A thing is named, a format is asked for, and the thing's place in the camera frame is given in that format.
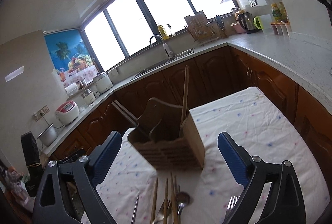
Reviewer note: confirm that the white floral tablecloth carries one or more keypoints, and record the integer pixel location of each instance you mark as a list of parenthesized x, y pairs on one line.
[(254, 123)]

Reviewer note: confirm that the steel fork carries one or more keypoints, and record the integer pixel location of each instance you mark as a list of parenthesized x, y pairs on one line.
[(232, 202), (159, 216)]

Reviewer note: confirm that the steel fork right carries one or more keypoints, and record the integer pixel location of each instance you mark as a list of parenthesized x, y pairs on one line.
[(232, 202)]

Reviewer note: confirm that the steel electric kettle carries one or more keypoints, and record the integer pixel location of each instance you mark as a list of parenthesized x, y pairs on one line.
[(246, 21)]

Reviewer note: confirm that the metal inner pot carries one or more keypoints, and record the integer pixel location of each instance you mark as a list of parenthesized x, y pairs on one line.
[(48, 136)]

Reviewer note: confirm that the wooden chopstick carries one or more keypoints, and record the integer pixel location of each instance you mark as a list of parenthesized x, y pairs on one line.
[(166, 200), (185, 96), (174, 203), (153, 208), (132, 119)]

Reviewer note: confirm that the wooden utensil holder box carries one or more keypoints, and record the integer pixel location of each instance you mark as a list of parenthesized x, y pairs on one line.
[(166, 140)]

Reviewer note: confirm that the wall power socket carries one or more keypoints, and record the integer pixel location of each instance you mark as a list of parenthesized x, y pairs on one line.
[(38, 115)]

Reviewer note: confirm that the steel chopstick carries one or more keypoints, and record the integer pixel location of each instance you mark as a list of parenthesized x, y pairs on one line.
[(135, 210)]

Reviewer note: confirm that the steel spoon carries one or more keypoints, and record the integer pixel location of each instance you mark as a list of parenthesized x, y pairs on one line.
[(183, 199)]

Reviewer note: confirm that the yellow oil bottle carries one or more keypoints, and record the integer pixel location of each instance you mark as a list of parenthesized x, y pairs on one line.
[(276, 12)]

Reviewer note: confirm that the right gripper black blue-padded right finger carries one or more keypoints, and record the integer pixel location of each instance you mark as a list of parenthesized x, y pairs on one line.
[(284, 202)]

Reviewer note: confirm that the tropical fruit poster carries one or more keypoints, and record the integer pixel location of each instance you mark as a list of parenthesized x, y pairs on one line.
[(70, 56)]

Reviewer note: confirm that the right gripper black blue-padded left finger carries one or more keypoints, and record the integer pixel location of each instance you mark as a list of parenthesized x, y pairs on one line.
[(53, 203)]

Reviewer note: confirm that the red white rice cooker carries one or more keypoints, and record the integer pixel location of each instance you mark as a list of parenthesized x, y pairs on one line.
[(67, 112)]

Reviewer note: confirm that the steel fork left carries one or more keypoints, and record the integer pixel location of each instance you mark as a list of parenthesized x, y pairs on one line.
[(159, 216)]

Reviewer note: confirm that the yellow dish soap bottle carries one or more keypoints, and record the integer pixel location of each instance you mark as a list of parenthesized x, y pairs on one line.
[(162, 32)]

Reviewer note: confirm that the green handled cup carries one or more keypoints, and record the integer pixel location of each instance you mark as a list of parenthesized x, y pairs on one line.
[(258, 22)]

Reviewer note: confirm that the pink spice jar set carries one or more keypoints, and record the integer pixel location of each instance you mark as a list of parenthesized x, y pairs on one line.
[(281, 28)]

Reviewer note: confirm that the wooden chopstick on table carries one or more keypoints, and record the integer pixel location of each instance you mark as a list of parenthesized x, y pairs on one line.
[(153, 208)]

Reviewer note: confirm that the chrome sink faucet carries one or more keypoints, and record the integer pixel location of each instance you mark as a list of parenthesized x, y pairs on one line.
[(169, 52)]

